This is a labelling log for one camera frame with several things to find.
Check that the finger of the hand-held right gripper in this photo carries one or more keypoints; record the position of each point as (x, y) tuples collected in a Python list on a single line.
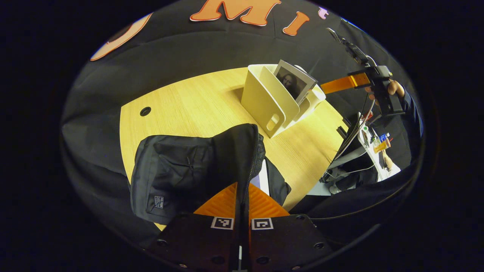
[(344, 84)]

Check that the white bookshelf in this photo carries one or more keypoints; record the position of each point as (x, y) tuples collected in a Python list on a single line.
[(261, 98)]

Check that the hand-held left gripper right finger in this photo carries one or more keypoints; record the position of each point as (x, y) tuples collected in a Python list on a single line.
[(283, 241)]

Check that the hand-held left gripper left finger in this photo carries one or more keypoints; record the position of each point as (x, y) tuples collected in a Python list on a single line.
[(196, 241)]

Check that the black schoolbag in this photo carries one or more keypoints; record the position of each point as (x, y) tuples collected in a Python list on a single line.
[(177, 170)]

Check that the orange drink cup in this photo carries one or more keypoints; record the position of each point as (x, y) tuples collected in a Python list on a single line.
[(382, 146)]

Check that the white office desk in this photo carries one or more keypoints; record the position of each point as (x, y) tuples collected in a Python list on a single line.
[(374, 160)]

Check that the portrait cover book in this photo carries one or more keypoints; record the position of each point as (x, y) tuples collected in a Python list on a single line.
[(293, 81)]

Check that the blue and white book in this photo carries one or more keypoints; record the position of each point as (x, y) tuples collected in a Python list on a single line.
[(264, 177)]

